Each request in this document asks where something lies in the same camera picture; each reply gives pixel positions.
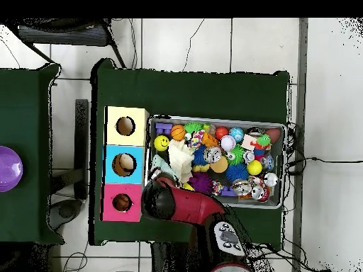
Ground cream cloth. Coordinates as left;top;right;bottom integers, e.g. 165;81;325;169
167;138;196;183

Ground light blue cloth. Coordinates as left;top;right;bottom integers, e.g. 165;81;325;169
150;154;179;182

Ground wooden box with three holes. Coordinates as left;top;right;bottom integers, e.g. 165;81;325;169
99;106;150;222

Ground shallow clear mesh bin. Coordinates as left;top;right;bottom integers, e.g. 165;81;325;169
144;114;288;210

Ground small orange basketball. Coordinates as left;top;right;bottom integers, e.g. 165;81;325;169
170;124;187;142

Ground yellow smiley ball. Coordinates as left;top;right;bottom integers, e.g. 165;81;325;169
153;135;170;152

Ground crushed silver can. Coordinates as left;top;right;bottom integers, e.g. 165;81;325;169
203;146;223;164

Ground purple spiky toy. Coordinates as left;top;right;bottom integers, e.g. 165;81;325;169
189;171;215;195

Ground white baseball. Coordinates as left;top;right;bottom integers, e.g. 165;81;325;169
220;135;237;152

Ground blue globe ball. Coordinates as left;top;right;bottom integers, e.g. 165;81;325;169
228;127;245;143

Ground dark green table cloth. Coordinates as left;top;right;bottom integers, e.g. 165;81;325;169
0;62;65;245
89;57;291;250

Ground blue spiky ball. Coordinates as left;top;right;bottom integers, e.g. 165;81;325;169
225;163;250;183

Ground grey stand foot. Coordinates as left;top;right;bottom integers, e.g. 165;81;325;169
48;198;84;230

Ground black chair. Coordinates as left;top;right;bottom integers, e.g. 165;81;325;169
5;18;127;69

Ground purple bowl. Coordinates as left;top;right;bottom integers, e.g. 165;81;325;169
0;145;23;193

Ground black cable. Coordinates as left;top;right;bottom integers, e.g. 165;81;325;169
286;157;363;175

